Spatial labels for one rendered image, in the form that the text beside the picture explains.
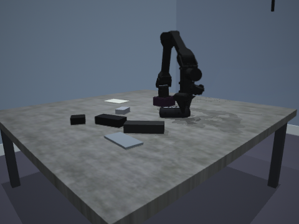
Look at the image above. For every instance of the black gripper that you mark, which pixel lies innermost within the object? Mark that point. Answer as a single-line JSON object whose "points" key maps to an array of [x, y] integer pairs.
{"points": [[184, 97]]}

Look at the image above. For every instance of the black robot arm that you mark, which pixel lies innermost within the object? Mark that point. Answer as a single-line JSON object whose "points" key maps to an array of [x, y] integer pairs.
{"points": [[186, 60]]}

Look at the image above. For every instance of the white flat panel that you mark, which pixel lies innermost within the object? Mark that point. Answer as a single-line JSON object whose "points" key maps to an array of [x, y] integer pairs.
{"points": [[116, 101]]}

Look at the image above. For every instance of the dark grey controller unit with green rocker switches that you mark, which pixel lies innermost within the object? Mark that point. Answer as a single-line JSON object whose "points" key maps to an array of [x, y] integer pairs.
{"points": [[173, 112]]}

